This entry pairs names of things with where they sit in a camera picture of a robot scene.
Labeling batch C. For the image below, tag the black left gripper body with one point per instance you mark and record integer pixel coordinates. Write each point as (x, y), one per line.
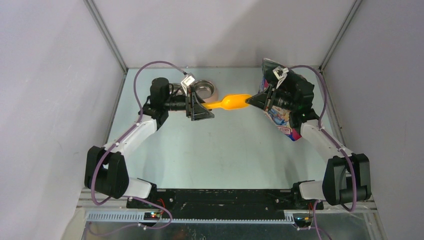
(188, 102)

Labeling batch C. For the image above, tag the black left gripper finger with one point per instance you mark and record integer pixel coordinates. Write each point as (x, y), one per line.
(194, 98)
(198, 112)

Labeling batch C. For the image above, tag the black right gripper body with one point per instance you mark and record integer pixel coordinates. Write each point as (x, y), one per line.
(270, 102)

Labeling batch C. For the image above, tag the colourful cat food bag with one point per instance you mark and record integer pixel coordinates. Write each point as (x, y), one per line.
(285, 119)

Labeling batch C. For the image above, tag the pink double pet feeder base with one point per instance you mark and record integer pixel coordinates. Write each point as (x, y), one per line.
(212, 99)

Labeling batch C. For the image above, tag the yellow plastic food scoop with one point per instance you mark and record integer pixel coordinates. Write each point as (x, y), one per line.
(229, 102)

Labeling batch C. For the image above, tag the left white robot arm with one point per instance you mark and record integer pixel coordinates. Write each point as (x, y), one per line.
(106, 170)

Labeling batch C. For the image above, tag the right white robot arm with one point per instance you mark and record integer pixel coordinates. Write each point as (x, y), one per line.
(346, 179)

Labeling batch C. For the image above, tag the right steel bowl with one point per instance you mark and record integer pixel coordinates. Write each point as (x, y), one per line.
(204, 88)

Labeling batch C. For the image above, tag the steel bowl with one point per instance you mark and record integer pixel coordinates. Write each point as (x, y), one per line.
(204, 88)
(175, 89)

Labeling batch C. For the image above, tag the left steel bowl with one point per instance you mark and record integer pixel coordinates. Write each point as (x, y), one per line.
(175, 89)

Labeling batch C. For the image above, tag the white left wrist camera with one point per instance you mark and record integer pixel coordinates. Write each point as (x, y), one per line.
(187, 81)

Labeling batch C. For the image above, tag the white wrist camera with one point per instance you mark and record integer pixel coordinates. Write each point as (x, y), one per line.
(280, 74)
(187, 81)

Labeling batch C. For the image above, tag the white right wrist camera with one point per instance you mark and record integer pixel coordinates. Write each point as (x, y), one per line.
(280, 74)

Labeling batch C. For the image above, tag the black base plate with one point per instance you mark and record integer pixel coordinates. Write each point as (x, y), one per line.
(225, 204)

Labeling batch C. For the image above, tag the aluminium corner post right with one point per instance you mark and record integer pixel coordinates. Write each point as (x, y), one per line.
(340, 33)

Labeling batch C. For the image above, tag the aluminium corner post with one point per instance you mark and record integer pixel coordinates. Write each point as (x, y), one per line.
(340, 33)
(106, 34)

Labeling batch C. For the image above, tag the aluminium corner post left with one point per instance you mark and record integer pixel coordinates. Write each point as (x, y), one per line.
(106, 34)

